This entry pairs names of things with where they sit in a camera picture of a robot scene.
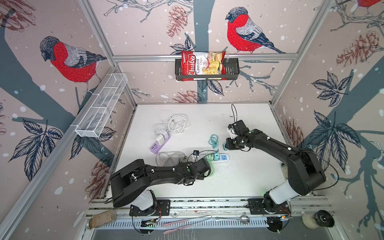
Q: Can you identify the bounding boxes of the white blue power strip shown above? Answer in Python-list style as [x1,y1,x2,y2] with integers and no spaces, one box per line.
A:
[205,153,230,163]

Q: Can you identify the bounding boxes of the teal cable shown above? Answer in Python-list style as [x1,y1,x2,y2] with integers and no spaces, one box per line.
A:
[208,134,220,150]

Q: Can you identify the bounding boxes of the purple power strip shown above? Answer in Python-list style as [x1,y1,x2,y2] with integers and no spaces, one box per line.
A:
[150,133,170,155]

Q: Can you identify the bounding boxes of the small white plug adapter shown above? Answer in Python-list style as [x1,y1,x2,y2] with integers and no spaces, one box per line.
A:
[154,125,169,145]

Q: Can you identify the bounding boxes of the white power strip cable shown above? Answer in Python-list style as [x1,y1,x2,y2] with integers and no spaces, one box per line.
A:
[166,113,191,135]

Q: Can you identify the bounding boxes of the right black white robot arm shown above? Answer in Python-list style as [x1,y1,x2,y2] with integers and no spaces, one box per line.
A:
[225,120,326,214]

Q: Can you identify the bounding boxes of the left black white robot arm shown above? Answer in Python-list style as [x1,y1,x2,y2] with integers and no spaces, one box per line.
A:
[109,158,212,211]

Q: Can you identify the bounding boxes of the pink chopsticks pair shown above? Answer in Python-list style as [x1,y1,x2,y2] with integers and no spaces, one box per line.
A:
[163,216,212,235]

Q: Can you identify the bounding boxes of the metal spoon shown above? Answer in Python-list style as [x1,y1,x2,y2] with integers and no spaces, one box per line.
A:
[215,215,251,225]

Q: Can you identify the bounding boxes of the red Chuba cassava chips bag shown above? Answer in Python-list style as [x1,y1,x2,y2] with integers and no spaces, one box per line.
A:
[181,51,226,81]

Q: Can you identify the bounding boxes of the black white tape roll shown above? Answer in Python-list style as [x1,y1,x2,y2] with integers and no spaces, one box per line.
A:
[302,210,335,230]

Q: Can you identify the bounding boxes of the grey white coiled cable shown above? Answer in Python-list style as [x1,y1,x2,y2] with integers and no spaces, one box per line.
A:
[155,150,188,166]

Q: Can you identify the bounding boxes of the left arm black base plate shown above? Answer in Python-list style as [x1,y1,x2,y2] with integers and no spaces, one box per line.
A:
[129,199,171,217]

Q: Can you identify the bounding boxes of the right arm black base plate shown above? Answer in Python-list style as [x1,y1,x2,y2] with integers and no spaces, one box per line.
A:
[245,198,291,215]

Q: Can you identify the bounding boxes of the black wall basket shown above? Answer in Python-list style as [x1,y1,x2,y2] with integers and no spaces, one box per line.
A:
[175,58,240,81]

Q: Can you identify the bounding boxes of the white wire mesh basket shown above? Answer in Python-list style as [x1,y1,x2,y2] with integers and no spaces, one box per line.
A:
[75,73,128,138]

